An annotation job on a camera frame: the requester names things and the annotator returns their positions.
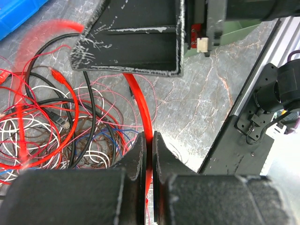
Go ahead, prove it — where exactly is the dark blue thin wire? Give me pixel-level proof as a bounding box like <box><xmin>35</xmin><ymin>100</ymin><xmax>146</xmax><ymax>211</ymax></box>
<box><xmin>0</xmin><ymin>127</ymin><xmax>139</xmax><ymax>179</ymax></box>

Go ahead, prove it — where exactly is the blue plastic bin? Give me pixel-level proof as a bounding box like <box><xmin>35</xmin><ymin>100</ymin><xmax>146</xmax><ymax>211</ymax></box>
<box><xmin>0</xmin><ymin>0</ymin><xmax>48</xmax><ymax>40</ymax></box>

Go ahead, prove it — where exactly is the thin red wire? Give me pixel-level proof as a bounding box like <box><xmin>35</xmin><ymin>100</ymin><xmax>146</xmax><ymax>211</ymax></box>
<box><xmin>0</xmin><ymin>45</ymin><xmax>122</xmax><ymax>169</ymax></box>

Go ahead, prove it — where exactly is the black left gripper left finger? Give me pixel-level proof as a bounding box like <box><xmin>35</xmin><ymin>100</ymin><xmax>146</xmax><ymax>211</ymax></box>
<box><xmin>0</xmin><ymin>133</ymin><xmax>146</xmax><ymax>225</ymax></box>

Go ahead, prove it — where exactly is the white thin wire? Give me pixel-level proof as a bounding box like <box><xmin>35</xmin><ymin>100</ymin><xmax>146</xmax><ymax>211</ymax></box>
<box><xmin>0</xmin><ymin>85</ymin><xmax>113</xmax><ymax>182</ymax></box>

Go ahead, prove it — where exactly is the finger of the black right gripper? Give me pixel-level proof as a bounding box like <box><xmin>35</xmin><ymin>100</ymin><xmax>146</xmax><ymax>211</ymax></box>
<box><xmin>70</xmin><ymin>0</ymin><xmax>185</xmax><ymax>77</ymax></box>

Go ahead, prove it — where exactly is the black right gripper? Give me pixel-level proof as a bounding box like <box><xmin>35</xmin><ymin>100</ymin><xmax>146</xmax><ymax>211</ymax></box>
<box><xmin>184</xmin><ymin>0</ymin><xmax>300</xmax><ymax>56</ymax></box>

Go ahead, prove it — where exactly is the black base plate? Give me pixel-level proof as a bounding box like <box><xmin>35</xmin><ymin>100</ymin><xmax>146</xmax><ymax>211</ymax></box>
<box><xmin>198</xmin><ymin>115</ymin><xmax>274</xmax><ymax>175</ymax></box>

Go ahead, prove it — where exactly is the pink thin wire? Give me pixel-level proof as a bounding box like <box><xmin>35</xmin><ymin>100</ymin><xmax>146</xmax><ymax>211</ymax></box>
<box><xmin>0</xmin><ymin>56</ymin><xmax>158</xmax><ymax>150</ymax></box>

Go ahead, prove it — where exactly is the green plastic tray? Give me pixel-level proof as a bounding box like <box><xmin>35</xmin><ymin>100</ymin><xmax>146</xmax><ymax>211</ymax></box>
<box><xmin>184</xmin><ymin>20</ymin><xmax>261</xmax><ymax>58</ymax></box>

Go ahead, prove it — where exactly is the thick red ethernet cable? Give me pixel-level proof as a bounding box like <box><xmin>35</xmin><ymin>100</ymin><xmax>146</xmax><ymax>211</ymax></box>
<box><xmin>14</xmin><ymin>19</ymin><xmax>154</xmax><ymax>225</ymax></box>

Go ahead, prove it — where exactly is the black ethernet cable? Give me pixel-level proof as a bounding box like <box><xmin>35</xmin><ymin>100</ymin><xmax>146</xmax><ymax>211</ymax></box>
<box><xmin>24</xmin><ymin>34</ymin><xmax>118</xmax><ymax>169</ymax></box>

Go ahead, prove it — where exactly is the brown thin wire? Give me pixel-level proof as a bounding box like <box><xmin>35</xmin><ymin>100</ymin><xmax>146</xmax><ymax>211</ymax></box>
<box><xmin>4</xmin><ymin>65</ymin><xmax>188</xmax><ymax>169</ymax></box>

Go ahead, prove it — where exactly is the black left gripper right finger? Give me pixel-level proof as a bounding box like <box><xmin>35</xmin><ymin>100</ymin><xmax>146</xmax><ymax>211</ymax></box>
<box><xmin>152</xmin><ymin>132</ymin><xmax>297</xmax><ymax>225</ymax></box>

